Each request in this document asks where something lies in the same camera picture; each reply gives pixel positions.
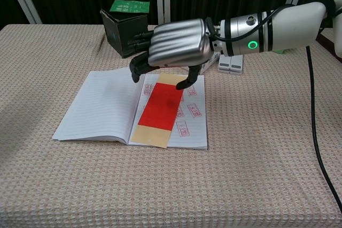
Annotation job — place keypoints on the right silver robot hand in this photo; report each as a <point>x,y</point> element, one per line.
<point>179,42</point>

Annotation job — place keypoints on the black box with green flap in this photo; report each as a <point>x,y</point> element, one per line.
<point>120,27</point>

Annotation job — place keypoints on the white cardboard box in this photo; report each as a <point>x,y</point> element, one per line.
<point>213,59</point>

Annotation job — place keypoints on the red and tan card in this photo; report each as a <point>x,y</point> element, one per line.
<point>160,110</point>

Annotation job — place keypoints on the open lined notebook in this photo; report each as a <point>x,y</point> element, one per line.
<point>101,108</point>

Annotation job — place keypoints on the beige waffle tablecloth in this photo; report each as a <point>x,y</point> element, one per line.
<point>160,185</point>

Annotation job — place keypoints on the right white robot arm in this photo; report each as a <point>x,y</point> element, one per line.
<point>291,25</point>

